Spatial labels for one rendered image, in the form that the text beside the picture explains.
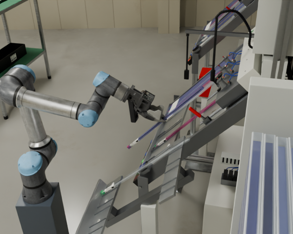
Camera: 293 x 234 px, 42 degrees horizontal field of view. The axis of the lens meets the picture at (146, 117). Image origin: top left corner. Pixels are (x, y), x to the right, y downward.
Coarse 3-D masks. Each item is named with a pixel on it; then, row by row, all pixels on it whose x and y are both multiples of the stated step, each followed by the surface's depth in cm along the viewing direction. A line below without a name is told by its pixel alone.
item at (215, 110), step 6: (234, 54) 206; (210, 90) 194; (216, 90) 186; (210, 96) 186; (216, 96) 179; (210, 102) 179; (210, 108) 173; (216, 108) 166; (204, 114) 174; (210, 114) 167; (216, 114) 161
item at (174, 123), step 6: (186, 108) 206; (180, 114) 206; (174, 120) 207; (180, 120) 197; (168, 126) 208; (174, 126) 198; (162, 132) 205; (168, 132) 199; (162, 138) 200; (174, 138) 183; (156, 144) 201; (162, 144) 192; (168, 144) 184; (156, 150) 193; (162, 150) 185; (150, 156) 194; (156, 156) 185
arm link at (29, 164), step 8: (32, 152) 189; (40, 152) 192; (24, 160) 185; (32, 160) 185; (40, 160) 186; (48, 160) 194; (24, 168) 182; (32, 168) 182; (40, 168) 186; (24, 176) 185; (32, 176) 184; (40, 176) 187; (24, 184) 188; (32, 184) 187
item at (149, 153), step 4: (168, 104) 235; (168, 108) 231; (160, 124) 216; (160, 128) 214; (156, 132) 209; (160, 132) 211; (156, 136) 207; (152, 140) 204; (156, 140) 205; (152, 144) 200; (152, 148) 199; (148, 152) 195; (148, 156) 193; (144, 160) 189
